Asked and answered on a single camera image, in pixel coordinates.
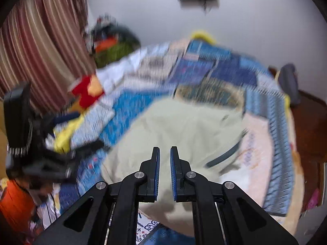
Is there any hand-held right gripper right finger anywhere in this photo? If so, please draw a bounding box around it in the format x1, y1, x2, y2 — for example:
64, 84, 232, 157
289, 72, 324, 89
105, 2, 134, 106
170, 146, 299, 245

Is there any red and yellow plush toy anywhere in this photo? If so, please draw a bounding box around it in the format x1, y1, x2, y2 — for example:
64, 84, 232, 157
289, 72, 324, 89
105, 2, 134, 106
68, 74, 106, 113

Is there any white cloth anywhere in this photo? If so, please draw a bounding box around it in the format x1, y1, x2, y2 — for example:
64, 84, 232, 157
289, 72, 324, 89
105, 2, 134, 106
96, 48, 154, 95

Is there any striped curtain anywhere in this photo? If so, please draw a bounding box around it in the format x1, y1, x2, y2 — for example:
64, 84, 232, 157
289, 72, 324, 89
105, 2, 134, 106
0, 0, 98, 113

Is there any blue patterned blanket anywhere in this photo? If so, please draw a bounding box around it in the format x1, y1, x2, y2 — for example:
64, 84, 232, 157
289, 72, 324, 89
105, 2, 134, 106
46, 38, 298, 245

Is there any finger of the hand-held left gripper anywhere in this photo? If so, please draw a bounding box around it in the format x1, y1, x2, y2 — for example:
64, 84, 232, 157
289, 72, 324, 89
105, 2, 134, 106
67, 139, 106, 159
42, 112, 80, 130

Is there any cream jacket with dark zippers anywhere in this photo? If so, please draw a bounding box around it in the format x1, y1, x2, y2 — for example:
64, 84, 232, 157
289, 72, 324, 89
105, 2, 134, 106
101, 98, 249, 236

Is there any large orange cloth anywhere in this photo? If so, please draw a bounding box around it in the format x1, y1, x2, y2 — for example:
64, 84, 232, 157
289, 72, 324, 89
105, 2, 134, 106
0, 180, 37, 233

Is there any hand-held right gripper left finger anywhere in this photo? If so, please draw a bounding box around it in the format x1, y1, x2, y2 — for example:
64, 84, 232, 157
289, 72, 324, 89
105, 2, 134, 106
33, 147, 161, 245

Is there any dark grey pillow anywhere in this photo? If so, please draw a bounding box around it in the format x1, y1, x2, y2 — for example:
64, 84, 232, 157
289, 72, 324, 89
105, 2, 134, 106
277, 64, 301, 108

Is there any yellow cloth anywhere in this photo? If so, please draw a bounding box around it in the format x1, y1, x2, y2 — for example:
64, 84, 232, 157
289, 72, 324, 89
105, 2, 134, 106
53, 112, 88, 154

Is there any small orange cloth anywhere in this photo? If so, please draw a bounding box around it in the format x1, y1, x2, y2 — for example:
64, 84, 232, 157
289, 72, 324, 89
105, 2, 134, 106
95, 38, 119, 53

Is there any pink cloth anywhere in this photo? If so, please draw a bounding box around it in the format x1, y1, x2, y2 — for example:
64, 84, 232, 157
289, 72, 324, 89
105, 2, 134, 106
306, 188, 320, 210

